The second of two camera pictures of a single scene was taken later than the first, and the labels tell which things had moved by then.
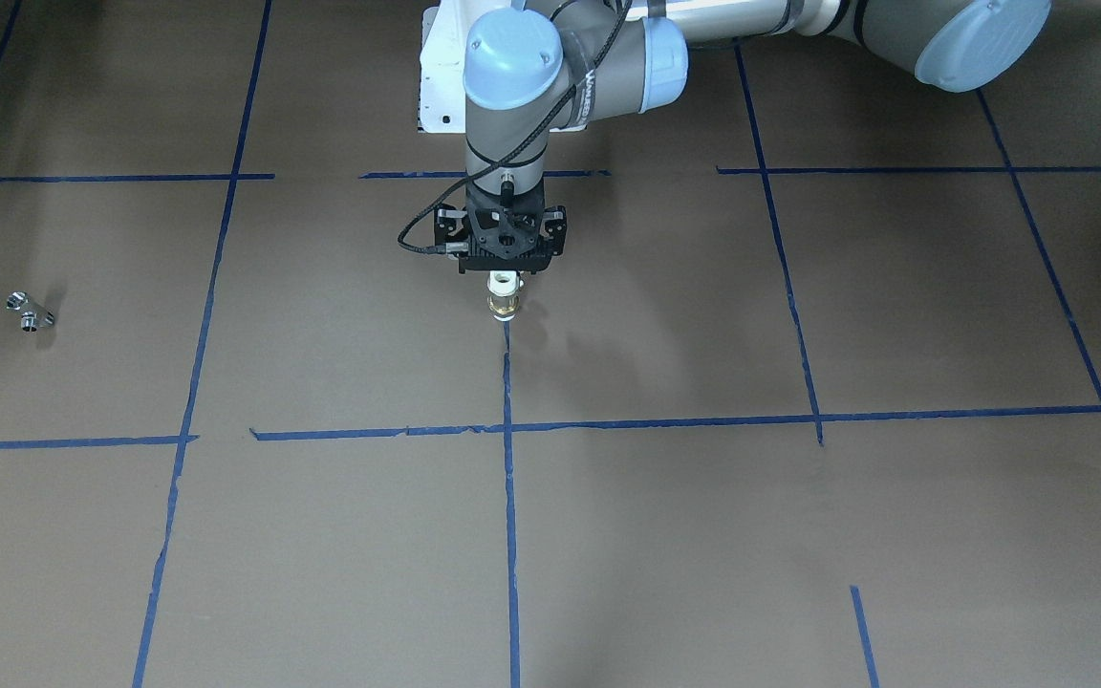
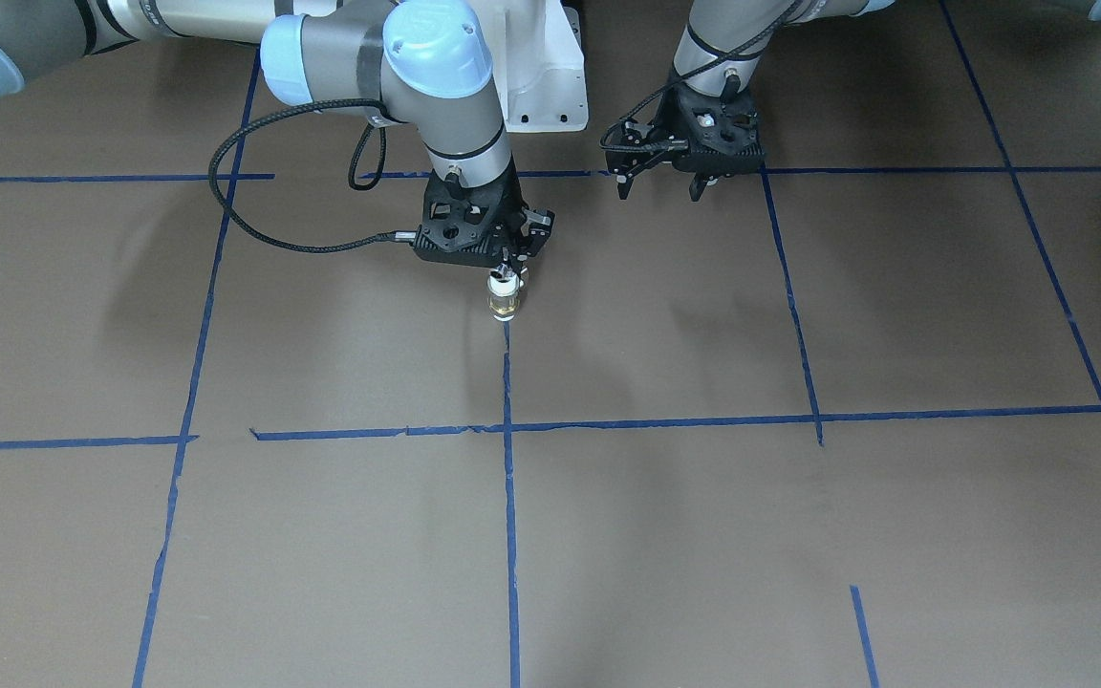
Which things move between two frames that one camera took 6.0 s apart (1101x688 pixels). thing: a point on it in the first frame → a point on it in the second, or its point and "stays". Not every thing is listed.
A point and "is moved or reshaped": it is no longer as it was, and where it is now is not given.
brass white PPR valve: (503, 288) stays
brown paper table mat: (842, 379) stays
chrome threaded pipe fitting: (32, 315) is moved or reshaped
